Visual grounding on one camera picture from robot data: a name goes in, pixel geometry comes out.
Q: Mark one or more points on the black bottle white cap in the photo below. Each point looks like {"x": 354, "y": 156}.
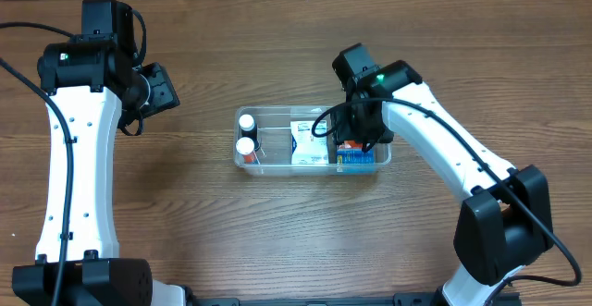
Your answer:
{"x": 249, "y": 129}

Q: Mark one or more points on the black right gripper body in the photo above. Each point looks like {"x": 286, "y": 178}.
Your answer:
{"x": 359, "y": 132}

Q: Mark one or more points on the blue small box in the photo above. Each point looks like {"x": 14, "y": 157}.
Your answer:
{"x": 355, "y": 161}

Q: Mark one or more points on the clear plastic container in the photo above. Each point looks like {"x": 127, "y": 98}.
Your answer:
{"x": 275, "y": 139}

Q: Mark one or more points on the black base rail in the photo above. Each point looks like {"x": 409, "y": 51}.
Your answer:
{"x": 399, "y": 299}

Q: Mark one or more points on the red white small box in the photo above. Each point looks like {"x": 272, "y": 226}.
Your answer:
{"x": 349, "y": 146}

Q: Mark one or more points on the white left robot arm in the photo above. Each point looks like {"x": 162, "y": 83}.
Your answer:
{"x": 95, "y": 84}

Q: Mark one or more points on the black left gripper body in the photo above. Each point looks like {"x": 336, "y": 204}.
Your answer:
{"x": 162, "y": 90}

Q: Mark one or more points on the orange bottle white cap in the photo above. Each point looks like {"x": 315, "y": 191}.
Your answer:
{"x": 245, "y": 148}

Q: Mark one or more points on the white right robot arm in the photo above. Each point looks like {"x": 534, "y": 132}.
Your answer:
{"x": 504, "y": 210}

